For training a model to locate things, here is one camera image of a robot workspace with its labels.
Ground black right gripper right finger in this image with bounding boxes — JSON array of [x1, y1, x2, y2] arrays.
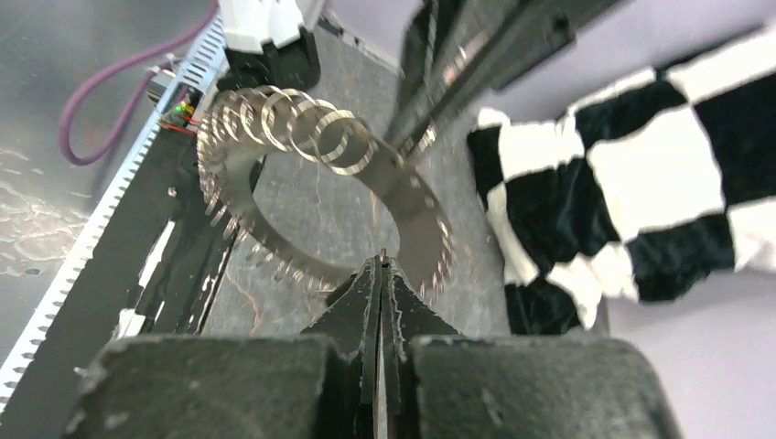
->
[[383, 258, 682, 438]]

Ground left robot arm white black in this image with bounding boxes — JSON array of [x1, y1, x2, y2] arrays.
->
[[218, 1, 619, 156]]

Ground white toothed cable duct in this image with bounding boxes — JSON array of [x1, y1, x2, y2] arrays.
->
[[1, 12, 224, 411]]

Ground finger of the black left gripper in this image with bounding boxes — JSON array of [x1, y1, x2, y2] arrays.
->
[[384, 1, 485, 158], [420, 1, 620, 151]]

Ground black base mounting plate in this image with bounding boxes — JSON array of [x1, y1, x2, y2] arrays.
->
[[1, 130, 237, 438]]

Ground black white checkered pillow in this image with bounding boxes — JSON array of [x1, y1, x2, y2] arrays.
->
[[467, 26, 775, 336]]

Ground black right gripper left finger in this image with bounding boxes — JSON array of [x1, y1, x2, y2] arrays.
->
[[61, 257, 383, 438]]

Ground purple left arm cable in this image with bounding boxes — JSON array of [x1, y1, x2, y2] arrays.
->
[[59, 0, 221, 167]]

